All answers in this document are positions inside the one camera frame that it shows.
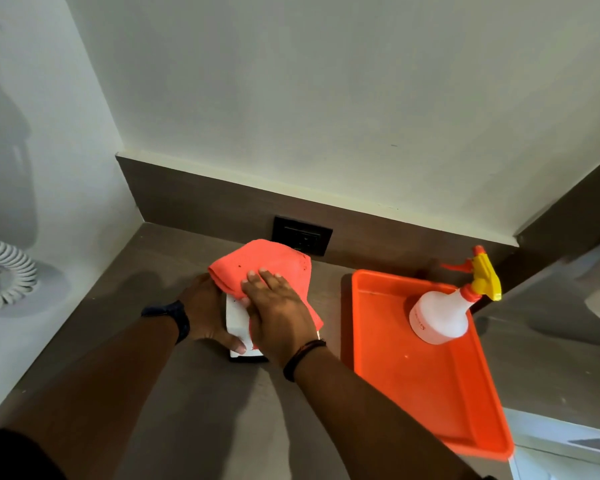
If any brown wooden backsplash panel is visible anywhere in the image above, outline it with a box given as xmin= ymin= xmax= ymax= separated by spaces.
xmin=116 ymin=150 xmax=600 ymax=300

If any black wrist bracelet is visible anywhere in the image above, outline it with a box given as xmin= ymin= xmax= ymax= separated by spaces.
xmin=283 ymin=339 xmax=327 ymax=383

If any white coiled cord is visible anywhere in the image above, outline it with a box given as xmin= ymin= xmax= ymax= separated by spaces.
xmin=0 ymin=234 xmax=39 ymax=314

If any person's left hand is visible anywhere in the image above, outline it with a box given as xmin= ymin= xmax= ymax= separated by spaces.
xmin=178 ymin=273 xmax=247 ymax=355

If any orange-red cleaning cloth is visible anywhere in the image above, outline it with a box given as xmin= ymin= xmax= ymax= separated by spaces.
xmin=208 ymin=239 xmax=325 ymax=350

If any white spray bottle yellow trigger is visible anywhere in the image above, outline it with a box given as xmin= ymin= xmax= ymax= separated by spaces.
xmin=409 ymin=245 xmax=502 ymax=345

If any white furniture edge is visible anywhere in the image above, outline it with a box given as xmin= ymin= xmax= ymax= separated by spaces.
xmin=502 ymin=408 xmax=600 ymax=480

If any black wall socket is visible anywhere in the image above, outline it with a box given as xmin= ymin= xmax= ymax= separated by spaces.
xmin=271 ymin=216 xmax=333 ymax=257

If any person's left forearm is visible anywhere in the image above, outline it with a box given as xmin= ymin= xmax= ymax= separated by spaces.
xmin=0 ymin=315 xmax=181 ymax=480

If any black sleeve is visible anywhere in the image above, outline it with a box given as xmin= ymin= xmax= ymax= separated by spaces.
xmin=0 ymin=429 xmax=68 ymax=480

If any black wristwatch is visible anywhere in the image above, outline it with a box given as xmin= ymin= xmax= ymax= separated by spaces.
xmin=141 ymin=300 xmax=191 ymax=345

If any person's right hand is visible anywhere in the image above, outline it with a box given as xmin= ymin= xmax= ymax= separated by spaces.
xmin=241 ymin=269 xmax=321 ymax=369

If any person's right forearm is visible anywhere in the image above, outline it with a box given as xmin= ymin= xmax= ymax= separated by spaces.
xmin=294 ymin=346 xmax=496 ymax=480

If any white box appliance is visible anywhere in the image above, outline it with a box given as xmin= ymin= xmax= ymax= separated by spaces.
xmin=225 ymin=294 xmax=270 ymax=363

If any orange plastic tray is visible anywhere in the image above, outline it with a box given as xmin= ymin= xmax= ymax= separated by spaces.
xmin=351 ymin=269 xmax=515 ymax=462

